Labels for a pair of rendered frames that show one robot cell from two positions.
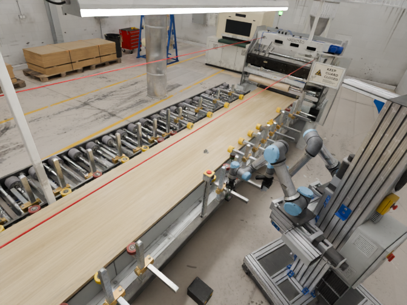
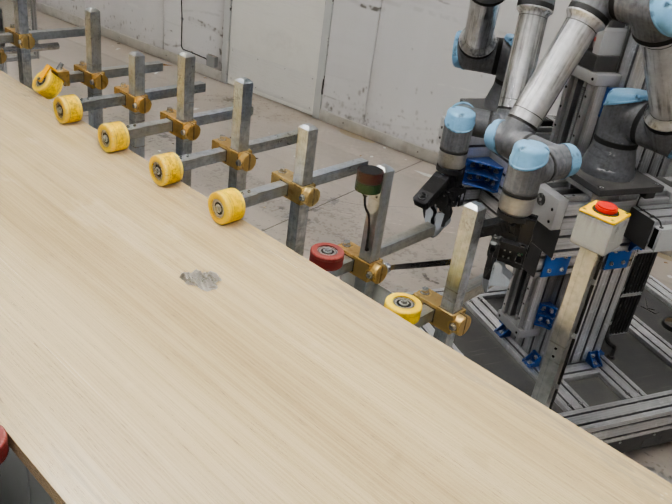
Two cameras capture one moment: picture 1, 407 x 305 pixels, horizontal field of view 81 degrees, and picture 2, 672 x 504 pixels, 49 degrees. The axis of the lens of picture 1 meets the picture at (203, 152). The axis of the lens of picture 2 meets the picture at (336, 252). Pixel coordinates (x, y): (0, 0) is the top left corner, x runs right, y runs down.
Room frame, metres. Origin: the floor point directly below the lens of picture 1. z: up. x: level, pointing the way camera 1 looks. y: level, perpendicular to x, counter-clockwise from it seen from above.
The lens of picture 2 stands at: (1.77, 1.24, 1.75)
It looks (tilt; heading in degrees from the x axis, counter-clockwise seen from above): 29 degrees down; 278
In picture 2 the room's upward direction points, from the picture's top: 8 degrees clockwise
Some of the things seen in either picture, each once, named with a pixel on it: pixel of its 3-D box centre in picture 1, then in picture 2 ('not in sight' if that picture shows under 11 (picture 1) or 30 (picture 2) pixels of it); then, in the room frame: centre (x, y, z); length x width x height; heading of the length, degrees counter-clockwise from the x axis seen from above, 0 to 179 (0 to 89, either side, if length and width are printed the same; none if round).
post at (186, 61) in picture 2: (263, 141); (184, 133); (2.55, -0.73, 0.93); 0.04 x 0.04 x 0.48; 58
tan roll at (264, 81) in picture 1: (278, 85); not in sight; (4.41, -1.24, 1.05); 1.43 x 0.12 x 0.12; 58
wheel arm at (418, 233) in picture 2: (241, 178); (378, 250); (1.90, -0.43, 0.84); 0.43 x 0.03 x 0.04; 58
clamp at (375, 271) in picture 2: not in sight; (359, 263); (1.93, -0.34, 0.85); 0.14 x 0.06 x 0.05; 148
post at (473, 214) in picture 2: (220, 186); (452, 300); (1.70, -0.20, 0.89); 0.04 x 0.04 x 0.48; 58
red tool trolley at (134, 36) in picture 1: (131, 40); not in sight; (9.70, 3.24, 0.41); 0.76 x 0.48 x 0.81; 161
